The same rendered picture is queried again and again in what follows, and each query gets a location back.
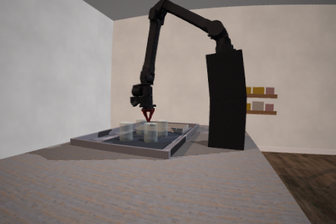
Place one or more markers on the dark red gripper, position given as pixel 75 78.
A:
pixel 148 108

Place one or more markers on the white cylinder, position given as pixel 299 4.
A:
pixel 162 128
pixel 126 131
pixel 150 132
pixel 140 125

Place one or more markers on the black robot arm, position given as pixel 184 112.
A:
pixel 216 31

